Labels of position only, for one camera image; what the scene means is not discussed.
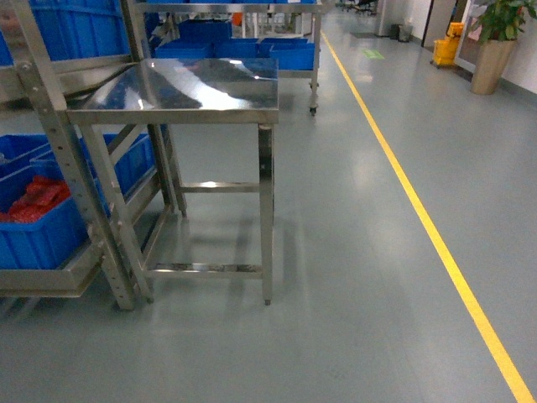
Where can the blue bin with red wrap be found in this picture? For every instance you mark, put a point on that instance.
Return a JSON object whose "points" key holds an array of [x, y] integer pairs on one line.
{"points": [[47, 243]]}

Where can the small stainless steel table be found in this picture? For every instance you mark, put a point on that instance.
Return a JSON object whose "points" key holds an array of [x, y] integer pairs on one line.
{"points": [[155, 92]]}

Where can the red bubble wrap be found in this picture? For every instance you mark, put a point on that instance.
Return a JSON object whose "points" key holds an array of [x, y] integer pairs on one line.
{"points": [[41, 195]]}

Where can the yellow mop bucket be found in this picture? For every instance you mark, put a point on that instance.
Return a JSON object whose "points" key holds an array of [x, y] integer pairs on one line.
{"points": [[444, 51]]}

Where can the stainless steel flow rack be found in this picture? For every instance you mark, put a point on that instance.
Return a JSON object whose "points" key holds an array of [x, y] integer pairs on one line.
{"points": [[63, 147]]}

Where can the green potted plant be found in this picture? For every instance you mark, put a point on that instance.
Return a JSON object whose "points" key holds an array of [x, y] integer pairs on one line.
{"points": [[500, 23]]}

